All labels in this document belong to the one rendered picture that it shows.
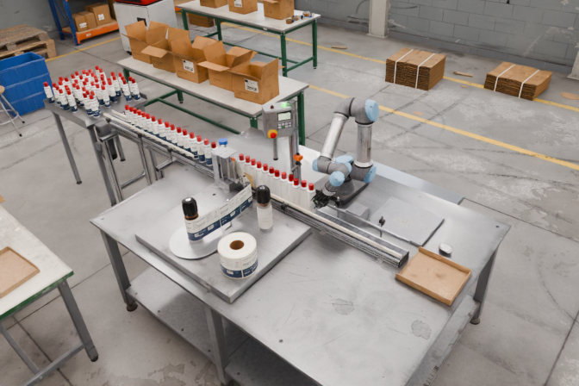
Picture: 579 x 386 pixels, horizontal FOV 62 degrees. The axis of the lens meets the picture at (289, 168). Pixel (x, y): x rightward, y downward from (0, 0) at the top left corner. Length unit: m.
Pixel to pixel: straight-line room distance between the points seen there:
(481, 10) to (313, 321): 6.15
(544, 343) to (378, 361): 1.62
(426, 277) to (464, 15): 5.76
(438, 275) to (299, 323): 0.79
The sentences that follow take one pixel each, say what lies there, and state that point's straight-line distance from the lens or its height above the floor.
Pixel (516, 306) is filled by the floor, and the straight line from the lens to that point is 3.85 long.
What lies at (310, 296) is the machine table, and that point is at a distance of 2.54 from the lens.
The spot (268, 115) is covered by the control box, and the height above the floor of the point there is 1.45.
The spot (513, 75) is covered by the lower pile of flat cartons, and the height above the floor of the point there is 0.20.
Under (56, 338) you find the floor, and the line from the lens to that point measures 3.86.
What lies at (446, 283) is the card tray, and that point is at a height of 0.83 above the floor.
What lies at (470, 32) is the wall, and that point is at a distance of 7.98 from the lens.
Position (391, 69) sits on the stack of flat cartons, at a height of 0.19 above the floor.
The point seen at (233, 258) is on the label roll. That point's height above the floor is 1.02.
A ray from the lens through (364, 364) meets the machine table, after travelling 2.31.
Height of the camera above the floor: 2.73
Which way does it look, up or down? 34 degrees down
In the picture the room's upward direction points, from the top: 3 degrees counter-clockwise
